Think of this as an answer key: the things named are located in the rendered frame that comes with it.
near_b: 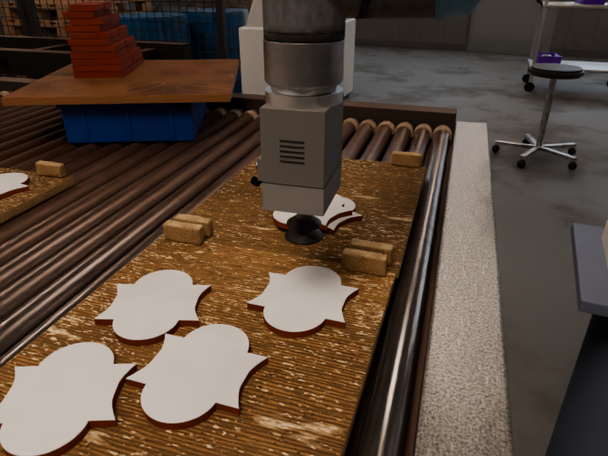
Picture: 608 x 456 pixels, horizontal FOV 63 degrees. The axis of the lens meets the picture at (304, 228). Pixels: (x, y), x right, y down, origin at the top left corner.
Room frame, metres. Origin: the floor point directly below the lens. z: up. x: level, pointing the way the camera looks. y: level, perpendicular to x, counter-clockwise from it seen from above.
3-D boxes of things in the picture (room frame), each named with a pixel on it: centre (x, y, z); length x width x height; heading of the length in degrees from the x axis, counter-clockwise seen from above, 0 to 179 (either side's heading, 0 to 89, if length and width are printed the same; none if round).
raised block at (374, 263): (0.56, -0.08, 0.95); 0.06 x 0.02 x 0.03; 72
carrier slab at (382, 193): (0.81, -0.02, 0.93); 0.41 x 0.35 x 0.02; 163
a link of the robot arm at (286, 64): (0.49, 0.00, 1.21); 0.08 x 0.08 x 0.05
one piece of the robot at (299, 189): (0.49, 0.01, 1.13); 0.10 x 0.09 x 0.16; 74
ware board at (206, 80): (1.36, 0.44, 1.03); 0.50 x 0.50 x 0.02; 4
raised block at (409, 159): (0.95, -0.21, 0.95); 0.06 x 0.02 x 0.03; 73
